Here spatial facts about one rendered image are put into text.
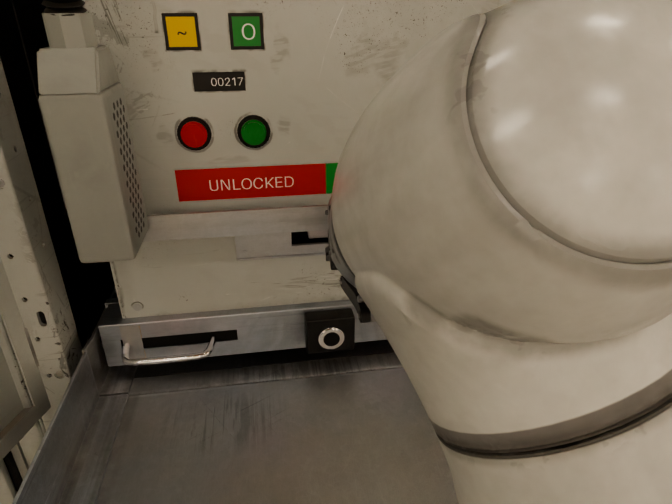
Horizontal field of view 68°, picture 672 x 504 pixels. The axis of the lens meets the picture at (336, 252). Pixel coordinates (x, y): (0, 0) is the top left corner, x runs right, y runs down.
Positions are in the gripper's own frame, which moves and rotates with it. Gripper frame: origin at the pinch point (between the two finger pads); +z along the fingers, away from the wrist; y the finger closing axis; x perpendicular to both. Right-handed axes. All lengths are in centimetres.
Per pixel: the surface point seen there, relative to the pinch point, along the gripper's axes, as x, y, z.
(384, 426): 3.5, 19.2, 3.4
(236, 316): -12.0, 6.3, 10.6
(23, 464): -39.0, 22.3, 16.4
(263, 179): -7.6, -8.7, 3.3
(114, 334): -26.2, 7.1, 11.2
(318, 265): -1.8, 0.9, 8.9
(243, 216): -10.0, -4.4, 1.2
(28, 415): -34.8, 14.9, 8.7
